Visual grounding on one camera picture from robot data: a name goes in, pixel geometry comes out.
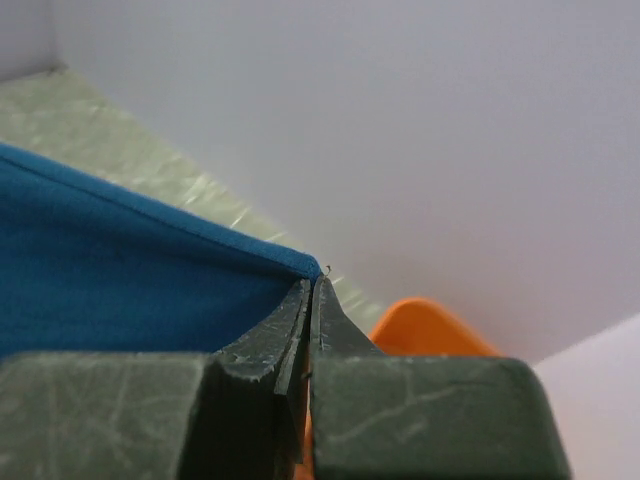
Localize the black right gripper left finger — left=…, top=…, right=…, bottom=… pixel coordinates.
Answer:
left=1, top=281, right=311, bottom=479

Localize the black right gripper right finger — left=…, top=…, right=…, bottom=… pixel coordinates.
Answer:
left=309, top=277, right=573, bottom=479

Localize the orange plastic basket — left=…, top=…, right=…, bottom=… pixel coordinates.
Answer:
left=299, top=297, right=501, bottom=480

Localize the blue t shirt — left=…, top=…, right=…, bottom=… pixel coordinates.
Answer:
left=1, top=145, right=321, bottom=356

